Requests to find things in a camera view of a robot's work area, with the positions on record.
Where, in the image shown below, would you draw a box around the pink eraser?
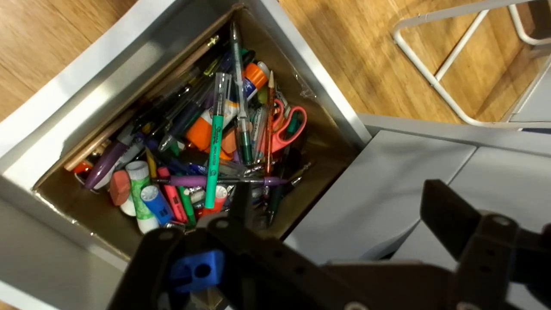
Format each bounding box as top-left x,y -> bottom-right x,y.
107,168 -> 133,209

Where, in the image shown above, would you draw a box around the red handled scissors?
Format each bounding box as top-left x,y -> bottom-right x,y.
266,97 -> 310,159

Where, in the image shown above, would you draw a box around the white metal stool frame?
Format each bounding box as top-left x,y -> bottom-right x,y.
391,0 -> 551,130

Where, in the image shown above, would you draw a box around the blue pencil sharpener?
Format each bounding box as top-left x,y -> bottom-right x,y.
168,249 -> 228,295

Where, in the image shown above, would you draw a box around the white drawer cabinet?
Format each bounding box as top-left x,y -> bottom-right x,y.
283,113 -> 551,310

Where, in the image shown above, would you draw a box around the purple pen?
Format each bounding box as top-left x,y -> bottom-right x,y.
164,175 -> 292,190

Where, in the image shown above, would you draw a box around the blue capped glue stick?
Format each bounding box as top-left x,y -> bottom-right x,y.
140,183 -> 174,228

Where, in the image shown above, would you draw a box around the grey green thin pen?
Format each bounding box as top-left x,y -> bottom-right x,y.
230,21 -> 255,168

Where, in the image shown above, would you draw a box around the white desk drawer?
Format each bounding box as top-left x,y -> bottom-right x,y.
0,0 -> 376,295

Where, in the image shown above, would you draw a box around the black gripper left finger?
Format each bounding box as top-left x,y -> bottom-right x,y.
107,183 -> 359,310

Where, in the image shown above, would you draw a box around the wooden pencil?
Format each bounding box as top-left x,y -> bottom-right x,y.
262,70 -> 279,176

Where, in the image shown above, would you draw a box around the purple marker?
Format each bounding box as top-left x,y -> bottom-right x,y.
85,138 -> 133,192

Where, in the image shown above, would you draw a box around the white glue stick green label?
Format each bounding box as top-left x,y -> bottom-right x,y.
124,159 -> 161,235

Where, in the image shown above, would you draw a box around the green marker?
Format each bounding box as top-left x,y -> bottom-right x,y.
176,185 -> 200,228

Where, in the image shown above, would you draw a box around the red marker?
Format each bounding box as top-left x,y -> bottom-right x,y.
155,166 -> 190,226

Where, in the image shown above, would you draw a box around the orange marker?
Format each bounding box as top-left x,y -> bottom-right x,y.
185,109 -> 238,152

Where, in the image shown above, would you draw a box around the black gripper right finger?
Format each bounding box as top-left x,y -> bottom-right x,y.
421,178 -> 551,310

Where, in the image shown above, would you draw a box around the orange capped white bottle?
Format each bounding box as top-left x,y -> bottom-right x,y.
242,61 -> 273,92

